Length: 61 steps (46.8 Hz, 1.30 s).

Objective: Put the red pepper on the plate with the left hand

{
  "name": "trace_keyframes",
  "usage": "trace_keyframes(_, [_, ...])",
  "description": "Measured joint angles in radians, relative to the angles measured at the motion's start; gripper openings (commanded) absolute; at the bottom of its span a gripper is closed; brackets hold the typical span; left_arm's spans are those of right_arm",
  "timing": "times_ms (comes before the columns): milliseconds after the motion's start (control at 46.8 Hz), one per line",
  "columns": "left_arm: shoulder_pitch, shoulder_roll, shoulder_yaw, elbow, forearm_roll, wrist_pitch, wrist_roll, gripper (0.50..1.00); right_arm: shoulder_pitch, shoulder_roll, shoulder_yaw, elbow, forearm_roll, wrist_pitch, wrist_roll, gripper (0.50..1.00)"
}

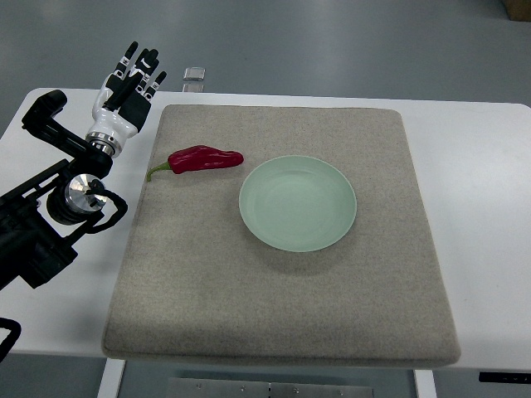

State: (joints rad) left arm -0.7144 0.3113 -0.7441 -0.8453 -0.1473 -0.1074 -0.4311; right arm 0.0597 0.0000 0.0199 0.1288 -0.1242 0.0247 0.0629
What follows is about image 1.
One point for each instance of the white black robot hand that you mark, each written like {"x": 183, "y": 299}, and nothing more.
{"x": 123, "y": 104}

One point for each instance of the red chili pepper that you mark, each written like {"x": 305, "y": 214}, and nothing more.
{"x": 197, "y": 158}

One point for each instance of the light green plate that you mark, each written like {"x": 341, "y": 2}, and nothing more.
{"x": 297, "y": 204}

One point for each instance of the clear floor socket cover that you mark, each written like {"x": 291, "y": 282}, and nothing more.
{"x": 194, "y": 73}

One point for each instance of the beige felt mat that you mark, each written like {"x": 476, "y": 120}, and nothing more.
{"x": 196, "y": 285}

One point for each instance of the white left table leg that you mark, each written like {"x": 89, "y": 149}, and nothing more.
{"x": 111, "y": 379}

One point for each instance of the white table leg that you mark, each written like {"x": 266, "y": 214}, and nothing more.
{"x": 425, "y": 384}
{"x": 111, "y": 379}

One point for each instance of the grey metal table crossbar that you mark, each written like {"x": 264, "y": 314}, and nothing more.
{"x": 190, "y": 387}

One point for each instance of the cardboard box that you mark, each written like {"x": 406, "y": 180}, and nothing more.
{"x": 518, "y": 10}

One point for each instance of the white right table leg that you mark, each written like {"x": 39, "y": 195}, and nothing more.
{"x": 425, "y": 384}

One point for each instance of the black desk control panel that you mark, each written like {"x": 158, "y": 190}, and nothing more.
{"x": 504, "y": 377}

